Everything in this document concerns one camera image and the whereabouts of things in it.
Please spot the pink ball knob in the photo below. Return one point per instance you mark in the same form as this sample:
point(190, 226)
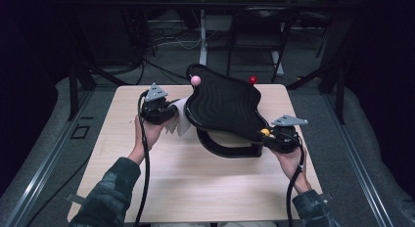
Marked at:
point(195, 79)

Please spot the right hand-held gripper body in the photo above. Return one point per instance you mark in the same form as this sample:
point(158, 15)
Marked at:
point(287, 139)

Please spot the white table leg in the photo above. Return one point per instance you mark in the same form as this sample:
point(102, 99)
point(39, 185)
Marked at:
point(278, 64)
point(203, 34)

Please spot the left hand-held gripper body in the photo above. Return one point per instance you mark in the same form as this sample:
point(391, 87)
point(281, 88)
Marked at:
point(158, 111)

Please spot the black metal stand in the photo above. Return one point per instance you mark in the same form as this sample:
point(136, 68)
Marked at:
point(340, 90)
point(73, 90)

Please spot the black wavy tray stand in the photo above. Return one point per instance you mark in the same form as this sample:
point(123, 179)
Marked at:
point(225, 103)

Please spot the black chair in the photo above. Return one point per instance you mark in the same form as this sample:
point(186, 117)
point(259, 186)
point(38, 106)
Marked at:
point(261, 11)

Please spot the red ball knob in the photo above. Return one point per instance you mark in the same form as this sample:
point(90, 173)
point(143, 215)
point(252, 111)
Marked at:
point(253, 79)

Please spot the grey tape strip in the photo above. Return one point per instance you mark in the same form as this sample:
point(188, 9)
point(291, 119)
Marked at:
point(329, 196)
point(75, 199)

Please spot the metal floor rail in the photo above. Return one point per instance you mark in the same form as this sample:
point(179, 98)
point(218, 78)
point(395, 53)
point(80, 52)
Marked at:
point(359, 170)
point(42, 170)

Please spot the person's right hand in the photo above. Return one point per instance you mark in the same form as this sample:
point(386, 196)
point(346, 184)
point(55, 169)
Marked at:
point(295, 166)

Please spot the person's left hand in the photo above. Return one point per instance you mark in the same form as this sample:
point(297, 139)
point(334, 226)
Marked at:
point(148, 137)

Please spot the yellow ball knob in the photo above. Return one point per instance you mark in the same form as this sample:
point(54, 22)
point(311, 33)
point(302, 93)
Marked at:
point(265, 132)

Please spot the grey cleaning cloth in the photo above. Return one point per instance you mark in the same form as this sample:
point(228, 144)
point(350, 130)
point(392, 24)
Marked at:
point(182, 121)

